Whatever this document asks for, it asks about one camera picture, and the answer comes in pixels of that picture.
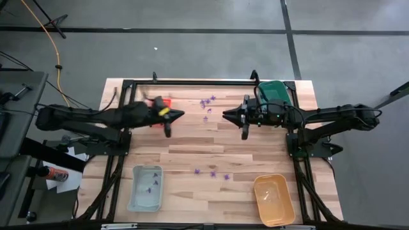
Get yellow plastic bin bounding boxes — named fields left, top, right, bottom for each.
left=253, top=174, right=297, bottom=228

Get black clamp tool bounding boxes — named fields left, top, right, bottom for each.
left=0, top=83, right=33, bottom=105

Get white paper sheets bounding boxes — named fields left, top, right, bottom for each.
left=42, top=146, right=88, bottom=194

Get yellow floor cable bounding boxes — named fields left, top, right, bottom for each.
left=20, top=0, right=72, bottom=108

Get black slanted pole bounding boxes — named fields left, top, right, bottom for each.
left=375, top=81, right=409, bottom=110

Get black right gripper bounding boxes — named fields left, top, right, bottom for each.
left=222, top=95, right=269, bottom=141

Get teal plastic bin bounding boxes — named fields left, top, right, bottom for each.
left=257, top=80, right=293, bottom=106

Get grey side table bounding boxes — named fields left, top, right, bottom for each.
left=0, top=70, right=49, bottom=160

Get orange and black can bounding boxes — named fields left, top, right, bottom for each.
left=37, top=165, right=70, bottom=183

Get black metal beam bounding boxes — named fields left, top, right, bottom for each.
left=19, top=137, right=87, bottom=173

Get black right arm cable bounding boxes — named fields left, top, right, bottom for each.
left=254, top=86, right=266, bottom=106

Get black tripod stand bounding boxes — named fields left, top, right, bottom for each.
left=30, top=0, right=68, bottom=39

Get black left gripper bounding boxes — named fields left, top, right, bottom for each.
left=142, top=96, right=185, bottom=139

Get silver metal bracket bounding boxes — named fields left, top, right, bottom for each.
left=280, top=224, right=316, bottom=230
left=101, top=223, right=138, bottom=230

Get pale grey plastic bin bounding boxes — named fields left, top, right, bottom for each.
left=127, top=164, right=164, bottom=213

